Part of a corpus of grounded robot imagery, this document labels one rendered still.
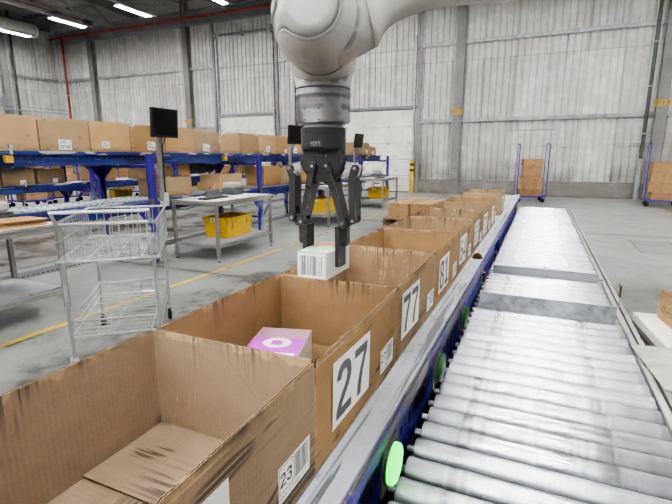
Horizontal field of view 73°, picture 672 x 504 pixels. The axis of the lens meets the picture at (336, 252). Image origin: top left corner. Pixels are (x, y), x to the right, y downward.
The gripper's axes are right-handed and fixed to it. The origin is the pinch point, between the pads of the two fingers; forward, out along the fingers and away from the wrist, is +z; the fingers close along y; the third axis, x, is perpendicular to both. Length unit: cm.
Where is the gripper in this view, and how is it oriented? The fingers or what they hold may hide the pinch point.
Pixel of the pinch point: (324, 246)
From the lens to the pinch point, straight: 79.3
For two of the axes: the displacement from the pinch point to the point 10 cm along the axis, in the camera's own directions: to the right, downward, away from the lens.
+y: 9.1, 0.8, -4.0
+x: 4.1, -1.9, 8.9
